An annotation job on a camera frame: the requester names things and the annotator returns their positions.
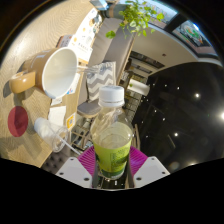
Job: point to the yellow square card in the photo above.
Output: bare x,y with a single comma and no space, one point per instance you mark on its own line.
70,121

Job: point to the group of ceiling spotlights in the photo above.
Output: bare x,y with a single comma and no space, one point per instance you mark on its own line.
197,95

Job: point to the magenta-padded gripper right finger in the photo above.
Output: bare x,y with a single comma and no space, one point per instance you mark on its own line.
151,168

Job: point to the grey sofa with wooden frame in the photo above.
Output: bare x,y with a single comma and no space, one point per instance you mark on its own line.
113,46

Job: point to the white printed menu pamphlet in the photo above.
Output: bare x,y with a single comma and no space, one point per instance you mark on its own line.
83,36

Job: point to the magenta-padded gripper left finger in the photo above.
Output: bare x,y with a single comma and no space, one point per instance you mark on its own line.
71,168

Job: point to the window with festive decals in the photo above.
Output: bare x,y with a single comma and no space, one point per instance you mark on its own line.
193,33

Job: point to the white paper napkin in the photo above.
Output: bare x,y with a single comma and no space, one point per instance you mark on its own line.
56,115

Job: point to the grey white chevron pillow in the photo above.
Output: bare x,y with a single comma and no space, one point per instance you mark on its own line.
100,80

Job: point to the clear bottle with green label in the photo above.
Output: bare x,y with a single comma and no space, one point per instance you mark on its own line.
111,140

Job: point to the green potted plant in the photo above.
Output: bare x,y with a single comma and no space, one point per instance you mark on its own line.
136,16

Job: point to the small pinkish box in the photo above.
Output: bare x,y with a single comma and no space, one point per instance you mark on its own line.
64,40

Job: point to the flat round red coaster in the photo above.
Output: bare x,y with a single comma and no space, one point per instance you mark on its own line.
18,121

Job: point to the clear plastic cup with straw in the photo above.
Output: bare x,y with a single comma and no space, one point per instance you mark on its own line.
50,131

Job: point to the white round pillar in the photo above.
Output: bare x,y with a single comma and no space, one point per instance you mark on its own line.
140,87

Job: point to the tan ceramic mug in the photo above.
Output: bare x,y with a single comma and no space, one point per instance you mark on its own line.
36,70

